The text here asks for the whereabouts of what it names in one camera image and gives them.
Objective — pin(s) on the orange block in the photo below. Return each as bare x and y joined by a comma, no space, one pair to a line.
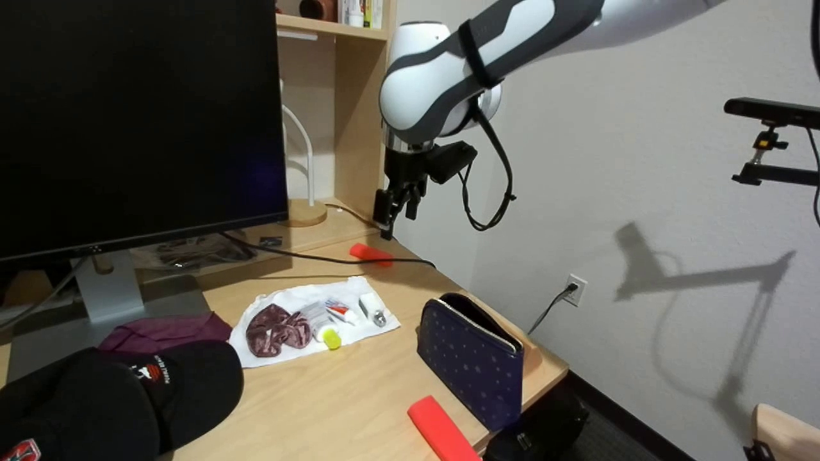
371,254
439,431

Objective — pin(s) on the navy star-pattern pouch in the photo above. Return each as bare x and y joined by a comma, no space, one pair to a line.
474,358

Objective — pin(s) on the black computer monitor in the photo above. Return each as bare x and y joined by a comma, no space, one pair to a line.
129,125

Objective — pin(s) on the maroon cloth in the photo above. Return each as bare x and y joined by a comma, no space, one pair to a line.
158,335

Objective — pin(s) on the wooden desk hutch shelf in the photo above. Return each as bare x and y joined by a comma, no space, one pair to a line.
351,66

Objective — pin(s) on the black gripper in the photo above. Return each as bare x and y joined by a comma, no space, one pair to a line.
404,185

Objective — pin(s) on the black cap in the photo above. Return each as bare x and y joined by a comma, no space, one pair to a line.
101,405

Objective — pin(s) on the black laptop bag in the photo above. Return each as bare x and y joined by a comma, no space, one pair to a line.
580,427

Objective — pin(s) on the white wall outlet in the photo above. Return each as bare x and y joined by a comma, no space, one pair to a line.
575,289

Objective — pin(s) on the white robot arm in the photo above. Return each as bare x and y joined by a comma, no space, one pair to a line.
443,81

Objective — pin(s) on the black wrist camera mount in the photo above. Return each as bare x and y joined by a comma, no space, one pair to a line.
443,162

